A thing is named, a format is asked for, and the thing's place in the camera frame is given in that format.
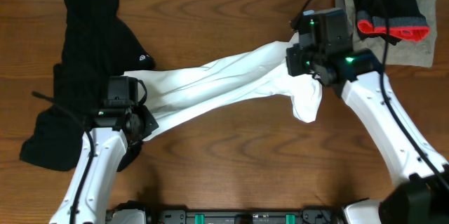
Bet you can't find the white t-shirt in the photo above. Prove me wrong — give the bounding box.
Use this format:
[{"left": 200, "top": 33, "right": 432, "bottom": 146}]
[{"left": 126, "top": 35, "right": 322, "bottom": 141}]

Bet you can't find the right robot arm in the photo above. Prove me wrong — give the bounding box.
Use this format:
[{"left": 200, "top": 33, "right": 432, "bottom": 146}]
[{"left": 286, "top": 44, "right": 448, "bottom": 223}]

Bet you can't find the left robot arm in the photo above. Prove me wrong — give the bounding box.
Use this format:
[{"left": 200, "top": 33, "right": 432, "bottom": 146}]
[{"left": 50, "top": 105, "right": 159, "bottom": 223}]

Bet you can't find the black t-shirt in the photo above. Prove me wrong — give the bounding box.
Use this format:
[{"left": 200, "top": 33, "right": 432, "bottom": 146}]
[{"left": 20, "top": 0, "right": 156, "bottom": 171}]

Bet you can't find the black garment with red trim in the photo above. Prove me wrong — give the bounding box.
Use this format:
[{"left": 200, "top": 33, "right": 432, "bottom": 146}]
[{"left": 353, "top": 0, "right": 431, "bottom": 46}]

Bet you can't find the folded olive grey garment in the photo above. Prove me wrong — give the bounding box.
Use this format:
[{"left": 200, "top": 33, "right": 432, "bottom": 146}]
[{"left": 335, "top": 0, "right": 438, "bottom": 67}]

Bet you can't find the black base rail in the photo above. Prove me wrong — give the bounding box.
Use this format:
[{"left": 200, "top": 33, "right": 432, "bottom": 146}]
[{"left": 149, "top": 206, "right": 347, "bottom": 224}]

